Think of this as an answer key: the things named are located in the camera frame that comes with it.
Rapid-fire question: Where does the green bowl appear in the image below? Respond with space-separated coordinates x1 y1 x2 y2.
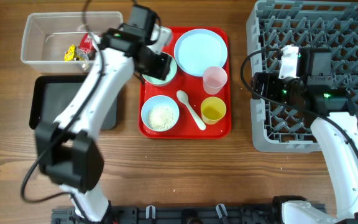
142 52 177 86

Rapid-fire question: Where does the light blue plate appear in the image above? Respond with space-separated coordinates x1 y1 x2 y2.
173 29 228 77

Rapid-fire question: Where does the light blue bowl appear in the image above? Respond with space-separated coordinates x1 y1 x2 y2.
140 95 180 132

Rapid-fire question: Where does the white rice pile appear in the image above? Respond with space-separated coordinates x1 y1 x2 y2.
148 105 175 131

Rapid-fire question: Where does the red silver snack wrapper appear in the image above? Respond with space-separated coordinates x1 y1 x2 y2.
78 34 95 55

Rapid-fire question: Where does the yellow snack wrapper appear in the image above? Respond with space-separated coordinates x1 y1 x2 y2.
64 45 76 62

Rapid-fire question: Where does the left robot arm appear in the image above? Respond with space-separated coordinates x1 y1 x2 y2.
33 4 172 223

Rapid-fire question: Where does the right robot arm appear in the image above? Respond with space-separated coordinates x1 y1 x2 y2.
243 45 358 223

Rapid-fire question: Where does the grey dishwasher rack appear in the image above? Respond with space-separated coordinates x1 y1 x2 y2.
246 1 358 152

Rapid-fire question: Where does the white plastic spoon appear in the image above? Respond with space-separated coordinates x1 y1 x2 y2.
177 90 206 131

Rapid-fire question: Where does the pink cup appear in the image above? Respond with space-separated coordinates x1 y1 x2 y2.
203 66 228 95

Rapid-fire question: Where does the yellow cup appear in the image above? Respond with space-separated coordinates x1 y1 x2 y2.
201 96 227 125

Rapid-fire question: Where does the red serving tray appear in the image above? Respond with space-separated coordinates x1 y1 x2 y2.
137 27 232 139

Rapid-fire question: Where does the clear plastic bin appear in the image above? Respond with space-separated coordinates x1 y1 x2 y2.
21 11 126 74

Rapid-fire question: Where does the black plastic tray bin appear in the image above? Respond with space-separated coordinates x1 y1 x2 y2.
29 74 119 131

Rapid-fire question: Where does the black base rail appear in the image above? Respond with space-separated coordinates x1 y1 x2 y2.
50 203 328 224

